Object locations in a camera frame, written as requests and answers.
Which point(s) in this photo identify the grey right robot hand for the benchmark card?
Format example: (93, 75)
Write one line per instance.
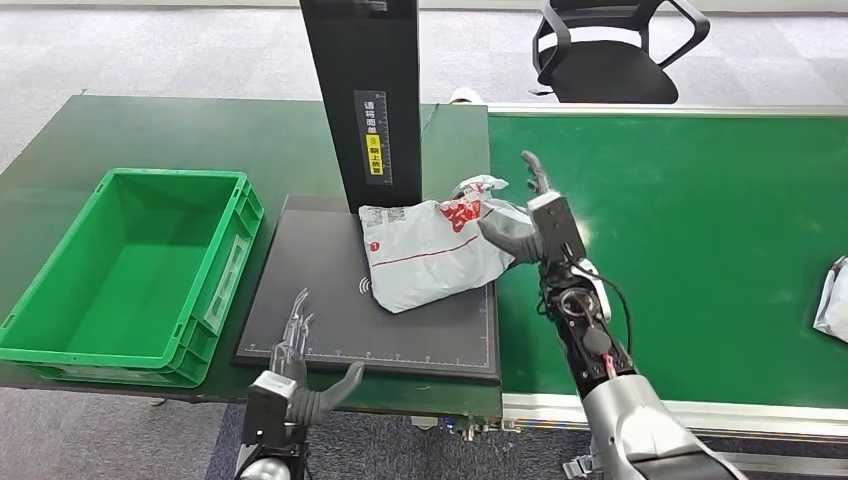
(513, 237)

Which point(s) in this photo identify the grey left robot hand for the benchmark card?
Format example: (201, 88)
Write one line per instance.
(301, 404)

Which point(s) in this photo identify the grey package with red print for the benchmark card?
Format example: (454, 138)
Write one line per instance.
(424, 252)

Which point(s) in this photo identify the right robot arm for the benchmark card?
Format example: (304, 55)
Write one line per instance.
(623, 411)

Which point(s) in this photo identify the white conveyor roller end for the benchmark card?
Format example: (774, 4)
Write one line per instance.
(467, 97)

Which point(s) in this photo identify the black inbound scanner machine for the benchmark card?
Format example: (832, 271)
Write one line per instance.
(371, 99)

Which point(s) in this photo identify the green conveyor belt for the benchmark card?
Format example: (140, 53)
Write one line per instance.
(729, 218)

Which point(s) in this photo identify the grey plastic package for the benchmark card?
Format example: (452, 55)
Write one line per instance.
(835, 305)

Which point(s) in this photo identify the black and yellow label sticker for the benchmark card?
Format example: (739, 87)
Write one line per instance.
(372, 136)

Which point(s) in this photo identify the black office chair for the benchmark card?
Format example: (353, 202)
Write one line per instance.
(606, 73)

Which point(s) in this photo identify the green plastic crate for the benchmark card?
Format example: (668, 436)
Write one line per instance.
(132, 278)

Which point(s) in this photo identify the dark green table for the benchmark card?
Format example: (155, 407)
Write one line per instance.
(166, 132)

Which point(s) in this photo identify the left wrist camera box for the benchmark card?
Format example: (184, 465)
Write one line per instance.
(265, 411)

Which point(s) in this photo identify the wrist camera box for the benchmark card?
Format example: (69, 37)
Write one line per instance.
(556, 225)
(265, 411)

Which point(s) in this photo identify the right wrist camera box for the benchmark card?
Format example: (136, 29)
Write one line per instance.
(556, 225)

